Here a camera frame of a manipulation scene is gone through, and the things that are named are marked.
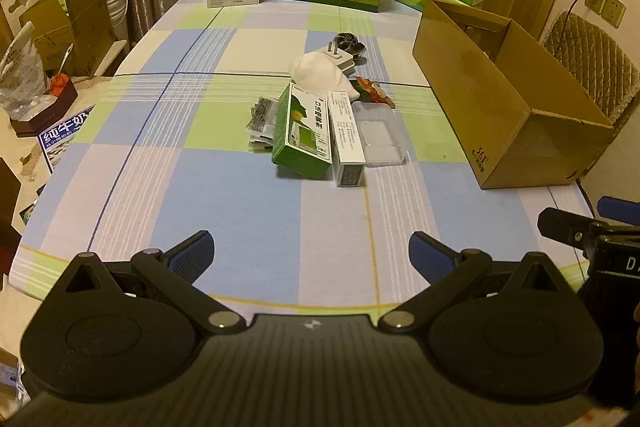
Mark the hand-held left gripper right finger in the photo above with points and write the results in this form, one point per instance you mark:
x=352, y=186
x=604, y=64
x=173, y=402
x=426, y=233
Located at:
x=430, y=254

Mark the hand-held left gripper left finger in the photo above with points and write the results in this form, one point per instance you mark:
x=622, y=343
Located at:
x=192, y=252

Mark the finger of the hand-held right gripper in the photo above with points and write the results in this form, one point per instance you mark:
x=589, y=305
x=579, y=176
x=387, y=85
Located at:
x=565, y=224
x=620, y=209

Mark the white medicine box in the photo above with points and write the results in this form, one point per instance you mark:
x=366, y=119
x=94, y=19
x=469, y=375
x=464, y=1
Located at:
x=346, y=137

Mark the brown cardboard box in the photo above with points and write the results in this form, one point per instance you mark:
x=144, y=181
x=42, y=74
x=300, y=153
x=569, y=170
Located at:
x=475, y=107

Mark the green medicine box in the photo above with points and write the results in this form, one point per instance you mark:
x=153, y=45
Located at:
x=300, y=132

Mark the white knitted cloth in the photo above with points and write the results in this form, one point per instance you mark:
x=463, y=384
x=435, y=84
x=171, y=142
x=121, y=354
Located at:
x=320, y=72

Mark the white power adapter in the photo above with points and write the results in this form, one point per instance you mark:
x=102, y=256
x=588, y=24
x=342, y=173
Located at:
x=342, y=59

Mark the dark hair scrunchie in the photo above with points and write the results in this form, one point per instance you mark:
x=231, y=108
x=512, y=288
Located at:
x=347, y=41

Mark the clear plastic case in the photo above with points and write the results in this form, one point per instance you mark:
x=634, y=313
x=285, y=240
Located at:
x=380, y=137

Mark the chair with quilted cover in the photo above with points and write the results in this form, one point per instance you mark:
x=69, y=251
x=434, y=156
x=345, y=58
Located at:
x=590, y=52

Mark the green snack packet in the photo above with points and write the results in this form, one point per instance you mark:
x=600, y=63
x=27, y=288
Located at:
x=384, y=99

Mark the blue milk box panel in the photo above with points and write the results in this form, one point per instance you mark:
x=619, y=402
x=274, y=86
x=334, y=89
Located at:
x=62, y=137

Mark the dark brown tray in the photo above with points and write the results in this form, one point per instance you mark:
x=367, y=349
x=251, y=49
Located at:
x=45, y=112

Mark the orange small object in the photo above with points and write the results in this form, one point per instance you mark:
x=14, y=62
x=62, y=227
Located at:
x=59, y=84

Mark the silver plastic bag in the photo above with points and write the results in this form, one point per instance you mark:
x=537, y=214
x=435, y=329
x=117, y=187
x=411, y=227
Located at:
x=20, y=67

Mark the large brown cardboard carton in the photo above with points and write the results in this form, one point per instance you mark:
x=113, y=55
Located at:
x=75, y=27

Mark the grey metal bucket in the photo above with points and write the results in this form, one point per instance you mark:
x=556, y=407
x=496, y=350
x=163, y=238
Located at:
x=116, y=7

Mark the empty wall socket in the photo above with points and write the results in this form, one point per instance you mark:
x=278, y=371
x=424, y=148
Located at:
x=614, y=11

